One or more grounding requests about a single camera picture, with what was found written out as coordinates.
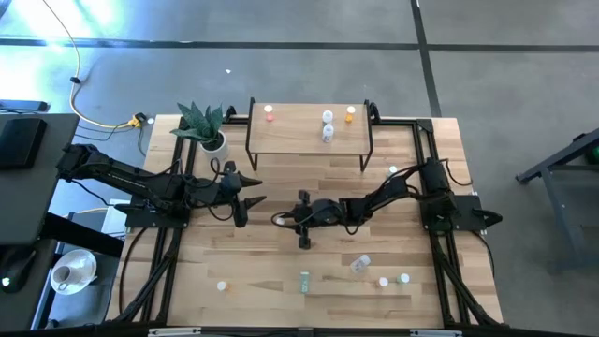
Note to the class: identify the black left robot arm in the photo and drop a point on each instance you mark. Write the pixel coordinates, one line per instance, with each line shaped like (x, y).
(117, 173)

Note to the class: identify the green translucent pill bottle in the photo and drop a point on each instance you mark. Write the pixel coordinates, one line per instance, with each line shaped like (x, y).
(304, 282)

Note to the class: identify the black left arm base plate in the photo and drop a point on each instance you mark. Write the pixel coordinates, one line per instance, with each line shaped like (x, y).
(154, 217)

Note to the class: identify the white cup on left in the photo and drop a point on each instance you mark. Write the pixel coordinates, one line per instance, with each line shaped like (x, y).
(82, 262)

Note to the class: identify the clear pill bottle white cap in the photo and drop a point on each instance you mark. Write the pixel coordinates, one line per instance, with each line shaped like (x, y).
(327, 116)
(328, 132)

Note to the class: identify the white coffee cup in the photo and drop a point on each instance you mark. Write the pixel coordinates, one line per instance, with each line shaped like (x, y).
(62, 275)

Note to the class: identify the black computer mouse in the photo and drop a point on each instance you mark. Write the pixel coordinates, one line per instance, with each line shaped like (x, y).
(14, 273)

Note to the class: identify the black floor tape strip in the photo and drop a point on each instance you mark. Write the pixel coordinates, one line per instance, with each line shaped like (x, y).
(423, 56)
(234, 44)

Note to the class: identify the white box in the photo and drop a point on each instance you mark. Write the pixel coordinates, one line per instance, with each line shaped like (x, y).
(114, 217)

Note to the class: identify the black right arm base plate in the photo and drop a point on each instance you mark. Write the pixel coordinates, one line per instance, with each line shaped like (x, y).
(472, 213)

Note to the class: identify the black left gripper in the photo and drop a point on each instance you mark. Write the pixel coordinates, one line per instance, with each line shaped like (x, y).
(224, 192)

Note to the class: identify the green snake plant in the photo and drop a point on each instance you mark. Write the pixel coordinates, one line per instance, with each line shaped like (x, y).
(201, 124)

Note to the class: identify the clear wide capsule bottle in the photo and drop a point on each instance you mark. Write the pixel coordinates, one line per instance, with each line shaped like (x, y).
(360, 263)

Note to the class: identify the silver aluminium bracket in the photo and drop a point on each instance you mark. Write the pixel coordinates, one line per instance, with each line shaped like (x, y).
(174, 331)
(435, 332)

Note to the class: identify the black flat box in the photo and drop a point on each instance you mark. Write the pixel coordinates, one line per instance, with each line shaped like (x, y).
(21, 140)

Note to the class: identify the black desk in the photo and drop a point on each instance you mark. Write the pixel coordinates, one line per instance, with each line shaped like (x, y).
(28, 196)

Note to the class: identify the black side table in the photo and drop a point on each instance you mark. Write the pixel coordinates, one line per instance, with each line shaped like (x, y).
(561, 156)

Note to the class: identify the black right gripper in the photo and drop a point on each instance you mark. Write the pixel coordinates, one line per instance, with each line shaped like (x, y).
(323, 213)

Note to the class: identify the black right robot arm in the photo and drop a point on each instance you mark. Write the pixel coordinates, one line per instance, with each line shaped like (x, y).
(374, 196)

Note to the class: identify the wooden shelf black frame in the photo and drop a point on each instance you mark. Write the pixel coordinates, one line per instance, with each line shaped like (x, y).
(299, 136)

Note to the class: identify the black flat device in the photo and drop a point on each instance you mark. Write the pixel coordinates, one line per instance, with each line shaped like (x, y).
(23, 106)

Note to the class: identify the yellow power plug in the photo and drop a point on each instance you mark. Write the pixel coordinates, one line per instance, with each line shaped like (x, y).
(135, 121)

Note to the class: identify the white plant pot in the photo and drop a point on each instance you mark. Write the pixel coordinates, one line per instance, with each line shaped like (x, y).
(216, 147)

